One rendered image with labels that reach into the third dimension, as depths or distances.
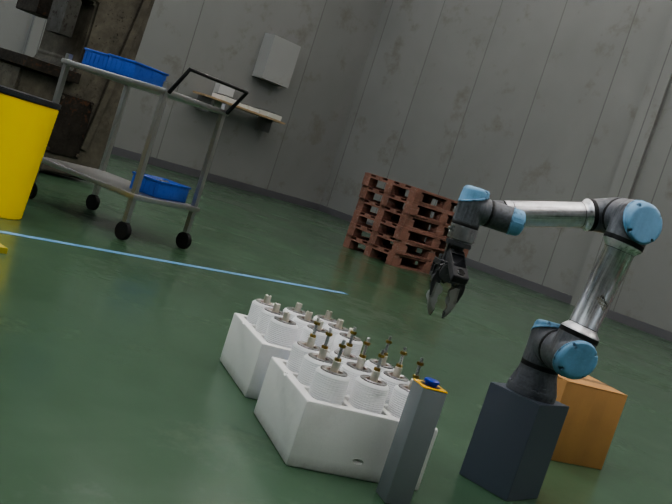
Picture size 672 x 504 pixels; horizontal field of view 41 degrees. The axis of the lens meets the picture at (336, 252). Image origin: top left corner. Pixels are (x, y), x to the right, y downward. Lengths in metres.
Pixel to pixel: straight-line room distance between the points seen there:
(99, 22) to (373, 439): 5.96
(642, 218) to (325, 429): 1.04
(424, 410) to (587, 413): 1.26
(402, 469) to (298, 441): 0.27
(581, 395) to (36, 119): 3.02
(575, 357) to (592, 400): 0.88
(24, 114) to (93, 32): 3.10
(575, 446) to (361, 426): 1.27
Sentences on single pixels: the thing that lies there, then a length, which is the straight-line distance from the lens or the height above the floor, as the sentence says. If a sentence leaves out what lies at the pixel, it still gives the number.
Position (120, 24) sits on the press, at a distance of 8.01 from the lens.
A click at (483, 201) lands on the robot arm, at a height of 0.80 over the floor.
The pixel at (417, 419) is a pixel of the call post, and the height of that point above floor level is 0.23.
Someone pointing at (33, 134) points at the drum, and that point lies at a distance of 4.88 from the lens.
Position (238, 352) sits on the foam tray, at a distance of 3.00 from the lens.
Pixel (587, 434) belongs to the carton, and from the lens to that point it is 3.48.
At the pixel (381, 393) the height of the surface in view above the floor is 0.23.
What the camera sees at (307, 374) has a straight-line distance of 2.46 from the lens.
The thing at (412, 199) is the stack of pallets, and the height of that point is 0.74.
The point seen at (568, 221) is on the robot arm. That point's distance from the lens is 2.67.
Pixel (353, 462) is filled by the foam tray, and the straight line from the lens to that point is 2.41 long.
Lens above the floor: 0.75
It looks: 5 degrees down
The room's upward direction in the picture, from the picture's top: 18 degrees clockwise
